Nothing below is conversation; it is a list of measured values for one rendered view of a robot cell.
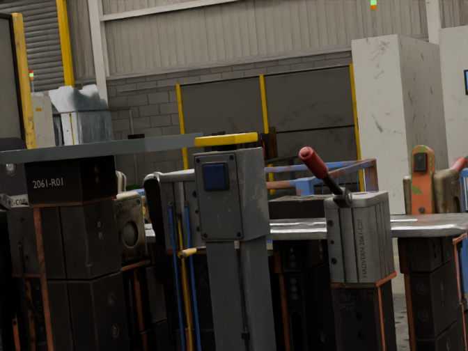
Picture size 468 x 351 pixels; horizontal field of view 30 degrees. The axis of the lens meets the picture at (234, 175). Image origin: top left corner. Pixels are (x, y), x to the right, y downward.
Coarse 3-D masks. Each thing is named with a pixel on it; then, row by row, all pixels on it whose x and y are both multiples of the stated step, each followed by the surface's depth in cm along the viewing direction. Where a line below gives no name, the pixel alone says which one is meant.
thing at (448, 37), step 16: (448, 32) 900; (464, 32) 895; (448, 48) 902; (464, 48) 897; (448, 64) 903; (464, 64) 898; (448, 80) 904; (464, 80) 899; (448, 96) 906; (464, 96) 900; (448, 112) 907; (464, 112) 902; (448, 128) 908; (464, 128) 903; (448, 144) 910; (464, 144) 904; (448, 160) 912
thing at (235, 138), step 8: (208, 136) 109; (216, 136) 108; (224, 136) 108; (232, 136) 107; (240, 136) 108; (248, 136) 110; (256, 136) 112; (200, 144) 109; (208, 144) 109; (216, 144) 108; (224, 144) 108; (232, 144) 110
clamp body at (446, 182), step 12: (408, 180) 148; (444, 180) 146; (456, 180) 152; (408, 192) 148; (444, 192) 146; (456, 192) 151; (408, 204) 148; (444, 204) 146; (456, 204) 152; (456, 240) 149; (456, 252) 150; (456, 264) 150; (456, 276) 150; (456, 288) 149; (456, 300) 149; (456, 312) 147
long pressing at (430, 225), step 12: (396, 216) 143; (408, 216) 141; (420, 216) 139; (432, 216) 138; (444, 216) 136; (456, 216) 135; (276, 228) 141; (288, 228) 140; (300, 228) 135; (312, 228) 134; (324, 228) 132; (396, 228) 126; (408, 228) 125; (420, 228) 124; (432, 228) 124; (444, 228) 123; (456, 228) 123
